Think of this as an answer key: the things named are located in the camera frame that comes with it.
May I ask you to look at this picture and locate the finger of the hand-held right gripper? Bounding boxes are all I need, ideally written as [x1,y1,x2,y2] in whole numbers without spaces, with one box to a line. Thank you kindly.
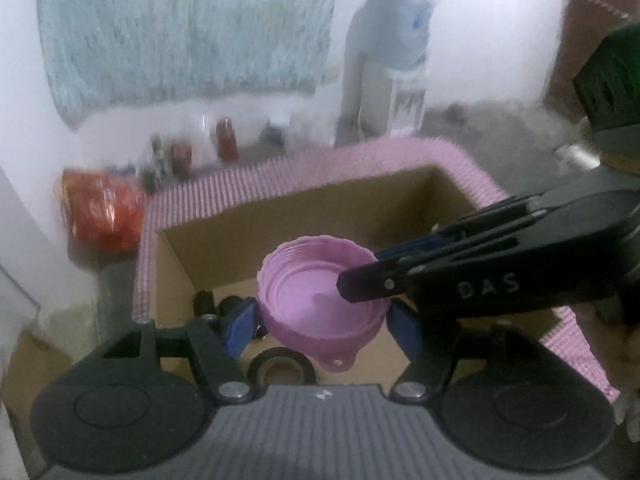
[375,192,551,261]
[336,220,640,321]

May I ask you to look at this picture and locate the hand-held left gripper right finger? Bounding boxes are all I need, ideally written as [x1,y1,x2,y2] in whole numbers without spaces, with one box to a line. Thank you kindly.
[387,300,551,401]

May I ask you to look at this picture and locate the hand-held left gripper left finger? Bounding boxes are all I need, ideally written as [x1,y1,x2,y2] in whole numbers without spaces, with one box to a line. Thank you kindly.
[102,305,258,403]

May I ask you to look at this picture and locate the black tape roll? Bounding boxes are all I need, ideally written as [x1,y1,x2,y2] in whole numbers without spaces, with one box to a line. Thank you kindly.
[247,346,317,387]

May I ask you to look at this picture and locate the black cylinder tube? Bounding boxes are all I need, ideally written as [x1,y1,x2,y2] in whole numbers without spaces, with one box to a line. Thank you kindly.
[194,290,217,318]

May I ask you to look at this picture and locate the pink collapsible bowl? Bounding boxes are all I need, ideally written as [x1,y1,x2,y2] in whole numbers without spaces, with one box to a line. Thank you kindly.
[256,235,388,373]

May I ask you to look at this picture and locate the brown cardboard box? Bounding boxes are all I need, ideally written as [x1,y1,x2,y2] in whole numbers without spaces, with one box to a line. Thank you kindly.
[152,164,568,391]

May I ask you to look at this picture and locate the white water dispenser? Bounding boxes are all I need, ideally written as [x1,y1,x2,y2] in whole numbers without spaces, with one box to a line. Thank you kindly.
[335,55,428,148]

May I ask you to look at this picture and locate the pink checkered tablecloth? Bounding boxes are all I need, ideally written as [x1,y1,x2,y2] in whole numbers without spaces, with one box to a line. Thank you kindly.
[132,137,621,406]

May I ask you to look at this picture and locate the red packet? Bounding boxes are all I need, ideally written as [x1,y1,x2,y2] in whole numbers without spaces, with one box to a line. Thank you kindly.
[169,140,193,176]

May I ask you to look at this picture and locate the red plastic bag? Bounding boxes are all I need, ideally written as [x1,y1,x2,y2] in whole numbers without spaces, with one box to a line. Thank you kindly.
[61,169,147,252]

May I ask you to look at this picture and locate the dark glass bottle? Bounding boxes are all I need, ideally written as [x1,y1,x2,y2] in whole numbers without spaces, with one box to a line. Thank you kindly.
[149,134,166,193]

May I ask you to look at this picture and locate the red lidded jar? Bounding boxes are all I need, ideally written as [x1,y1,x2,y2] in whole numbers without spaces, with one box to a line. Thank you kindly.
[216,117,239,160]

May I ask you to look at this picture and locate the round metal tin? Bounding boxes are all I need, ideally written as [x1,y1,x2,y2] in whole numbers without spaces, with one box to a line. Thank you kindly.
[260,120,291,148]

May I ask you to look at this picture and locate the small cardboard box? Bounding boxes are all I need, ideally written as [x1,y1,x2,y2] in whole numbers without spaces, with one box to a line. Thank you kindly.
[0,327,76,480]

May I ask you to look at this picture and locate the floral wall cloth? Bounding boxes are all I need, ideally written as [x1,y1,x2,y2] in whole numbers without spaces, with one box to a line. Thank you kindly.
[36,0,357,131]

